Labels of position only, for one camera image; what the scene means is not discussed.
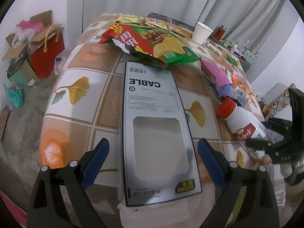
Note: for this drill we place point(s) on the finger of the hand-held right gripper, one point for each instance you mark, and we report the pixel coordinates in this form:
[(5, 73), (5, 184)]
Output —
[(282, 127), (275, 149)]

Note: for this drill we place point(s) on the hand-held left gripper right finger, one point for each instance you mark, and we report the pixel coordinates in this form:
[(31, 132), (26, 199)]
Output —
[(210, 161)]

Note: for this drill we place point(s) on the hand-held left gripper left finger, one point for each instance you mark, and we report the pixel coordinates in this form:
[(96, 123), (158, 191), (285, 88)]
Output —
[(97, 161)]

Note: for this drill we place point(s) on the white bottle with red cap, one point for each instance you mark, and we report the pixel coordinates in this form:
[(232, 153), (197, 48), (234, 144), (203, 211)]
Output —
[(239, 121)]

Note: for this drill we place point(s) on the patterned cloth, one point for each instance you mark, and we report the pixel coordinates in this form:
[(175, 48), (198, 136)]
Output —
[(277, 102)]

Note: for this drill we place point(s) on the orange snack wrapper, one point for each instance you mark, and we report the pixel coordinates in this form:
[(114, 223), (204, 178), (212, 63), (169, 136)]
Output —
[(239, 83)]

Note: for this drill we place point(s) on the pale green desk organizer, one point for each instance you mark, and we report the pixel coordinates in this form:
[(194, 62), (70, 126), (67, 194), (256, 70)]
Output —
[(249, 59)]

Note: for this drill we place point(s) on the small green packet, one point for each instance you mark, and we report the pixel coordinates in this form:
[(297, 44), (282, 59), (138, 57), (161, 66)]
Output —
[(232, 59)]

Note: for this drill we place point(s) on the pink paper sheet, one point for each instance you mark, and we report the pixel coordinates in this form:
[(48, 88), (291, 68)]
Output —
[(213, 72)]

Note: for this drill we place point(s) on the tile print tablecloth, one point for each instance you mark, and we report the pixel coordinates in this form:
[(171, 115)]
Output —
[(78, 61)]

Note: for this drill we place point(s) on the teal plastic bag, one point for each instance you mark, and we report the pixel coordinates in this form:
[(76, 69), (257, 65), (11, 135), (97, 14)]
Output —
[(15, 96)]

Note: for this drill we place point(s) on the red can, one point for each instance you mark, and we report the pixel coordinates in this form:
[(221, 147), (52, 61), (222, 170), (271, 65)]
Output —
[(219, 32)]

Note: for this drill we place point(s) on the red gift bag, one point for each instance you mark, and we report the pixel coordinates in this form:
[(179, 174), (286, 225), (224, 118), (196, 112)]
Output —
[(47, 57)]

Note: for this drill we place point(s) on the green box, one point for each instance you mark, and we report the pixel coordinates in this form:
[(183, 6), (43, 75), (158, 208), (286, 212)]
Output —
[(21, 73)]

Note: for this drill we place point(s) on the white paper cup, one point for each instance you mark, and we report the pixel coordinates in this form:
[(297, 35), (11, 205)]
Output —
[(200, 34)]

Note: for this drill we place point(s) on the red green chips bag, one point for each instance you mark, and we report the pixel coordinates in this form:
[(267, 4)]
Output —
[(161, 42)]

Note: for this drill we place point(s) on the gold foil packet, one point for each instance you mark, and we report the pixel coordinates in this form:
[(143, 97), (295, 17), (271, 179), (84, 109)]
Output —
[(128, 19), (181, 32)]

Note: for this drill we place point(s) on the gold snack packets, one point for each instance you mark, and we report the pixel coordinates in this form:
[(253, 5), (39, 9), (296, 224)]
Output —
[(171, 20)]

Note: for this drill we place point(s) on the yellow red snack packet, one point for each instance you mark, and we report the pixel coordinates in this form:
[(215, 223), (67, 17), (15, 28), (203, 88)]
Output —
[(155, 22)]

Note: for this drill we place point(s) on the pink plastic bag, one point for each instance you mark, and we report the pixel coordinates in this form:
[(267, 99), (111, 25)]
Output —
[(28, 25)]

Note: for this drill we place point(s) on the open cardboard box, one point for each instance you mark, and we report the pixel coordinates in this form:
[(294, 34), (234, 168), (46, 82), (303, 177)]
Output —
[(41, 16)]

